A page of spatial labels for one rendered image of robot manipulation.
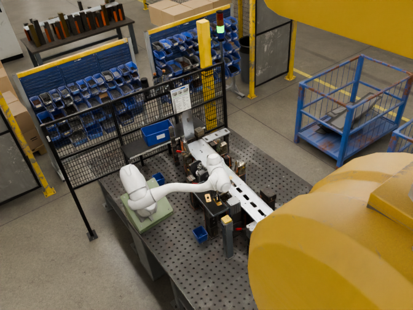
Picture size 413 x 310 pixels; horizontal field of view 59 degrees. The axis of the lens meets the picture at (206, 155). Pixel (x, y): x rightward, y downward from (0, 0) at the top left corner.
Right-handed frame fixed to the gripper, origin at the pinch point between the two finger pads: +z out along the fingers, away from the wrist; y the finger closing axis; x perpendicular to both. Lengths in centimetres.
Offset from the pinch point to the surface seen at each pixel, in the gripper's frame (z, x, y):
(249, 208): 25.6, -0.8, 27.0
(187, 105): 5, 141, 29
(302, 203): -188, -169, -59
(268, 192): 23, 5, 48
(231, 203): 14.5, 1.8, 12.0
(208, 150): 25, 85, 27
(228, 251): 45.3, -17.1, -0.8
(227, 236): 26.2, -17.1, -0.9
